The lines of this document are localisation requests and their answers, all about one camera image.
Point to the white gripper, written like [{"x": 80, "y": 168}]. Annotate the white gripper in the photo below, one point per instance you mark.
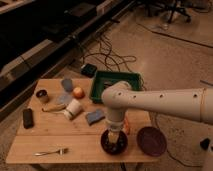
[{"x": 114, "y": 127}]

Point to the dark grape bunch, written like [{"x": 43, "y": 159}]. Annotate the dark grape bunch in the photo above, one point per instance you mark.
[{"x": 111, "y": 147}]

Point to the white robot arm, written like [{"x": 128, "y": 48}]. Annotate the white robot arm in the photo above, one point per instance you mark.
[{"x": 191, "y": 104}]

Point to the white paper cup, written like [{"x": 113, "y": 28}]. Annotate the white paper cup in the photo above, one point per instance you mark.
[{"x": 73, "y": 109}]

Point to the small metal cup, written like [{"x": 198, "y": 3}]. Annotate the small metal cup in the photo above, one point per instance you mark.
[{"x": 42, "y": 95}]

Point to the red bowl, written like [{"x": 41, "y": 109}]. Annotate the red bowl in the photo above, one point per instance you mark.
[{"x": 121, "y": 135}]

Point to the red chili pepper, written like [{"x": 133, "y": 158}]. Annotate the red chili pepper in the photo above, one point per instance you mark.
[{"x": 126, "y": 126}]

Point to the blue sponge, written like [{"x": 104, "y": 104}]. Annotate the blue sponge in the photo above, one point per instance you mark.
[{"x": 95, "y": 116}]

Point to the purple plate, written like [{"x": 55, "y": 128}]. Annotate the purple plate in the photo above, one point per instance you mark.
[{"x": 151, "y": 141}]

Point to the silver fork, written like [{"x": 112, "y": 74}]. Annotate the silver fork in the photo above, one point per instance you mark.
[{"x": 59, "y": 151}]

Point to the red yellow apple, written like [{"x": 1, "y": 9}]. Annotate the red yellow apple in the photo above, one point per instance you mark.
[{"x": 78, "y": 92}]

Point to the green plastic tray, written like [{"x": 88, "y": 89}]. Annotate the green plastic tray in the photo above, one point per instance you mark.
[{"x": 104, "y": 79}]

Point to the yellow banana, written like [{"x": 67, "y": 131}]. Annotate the yellow banana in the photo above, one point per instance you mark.
[{"x": 54, "y": 108}]

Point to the clear plastic lid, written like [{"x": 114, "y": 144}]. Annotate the clear plastic lid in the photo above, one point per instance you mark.
[{"x": 64, "y": 98}]

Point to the black power adapter box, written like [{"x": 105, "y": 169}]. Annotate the black power adapter box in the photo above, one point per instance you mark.
[{"x": 88, "y": 70}]

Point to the black remote control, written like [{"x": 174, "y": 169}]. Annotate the black remote control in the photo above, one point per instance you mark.
[{"x": 28, "y": 121}]

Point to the black box on floor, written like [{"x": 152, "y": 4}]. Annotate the black box on floor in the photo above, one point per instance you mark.
[{"x": 204, "y": 144}]

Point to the office chair base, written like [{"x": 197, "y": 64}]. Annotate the office chair base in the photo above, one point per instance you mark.
[{"x": 155, "y": 7}]

